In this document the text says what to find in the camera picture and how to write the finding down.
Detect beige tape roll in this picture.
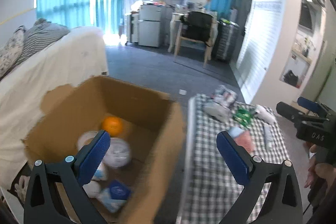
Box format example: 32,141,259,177
76,131,98,151

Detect white round gadget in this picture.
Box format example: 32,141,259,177
83,180,101,198

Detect light blue soap case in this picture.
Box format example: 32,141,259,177
228,127,245,139

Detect white cream tube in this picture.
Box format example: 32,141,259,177
263,123,273,152

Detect blue tissue packet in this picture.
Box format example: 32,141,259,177
96,180,131,213

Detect green snack bag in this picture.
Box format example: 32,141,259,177
232,106,256,128

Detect orange fruit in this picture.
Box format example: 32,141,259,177
101,116,123,137

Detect white thermos bottle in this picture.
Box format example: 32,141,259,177
254,105,276,125

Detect tissue pack white navy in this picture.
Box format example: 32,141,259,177
203,85,238,123

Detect right human hand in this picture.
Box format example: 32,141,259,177
304,144,335,192

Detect checkered tablecloth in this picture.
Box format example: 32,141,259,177
176,93,291,224

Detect cardboard box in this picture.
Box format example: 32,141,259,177
24,76,185,223

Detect bed with white sheet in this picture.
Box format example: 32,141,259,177
1,26,109,189

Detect grey suitcase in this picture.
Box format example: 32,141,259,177
212,18,239,63

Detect striped grey pillow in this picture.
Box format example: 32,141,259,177
9,18,70,72

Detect floral pillow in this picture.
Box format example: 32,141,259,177
1,26,26,79

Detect wooden chair black backpack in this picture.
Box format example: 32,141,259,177
174,19,211,68

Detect small white fridge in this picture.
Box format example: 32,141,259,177
138,5,163,48

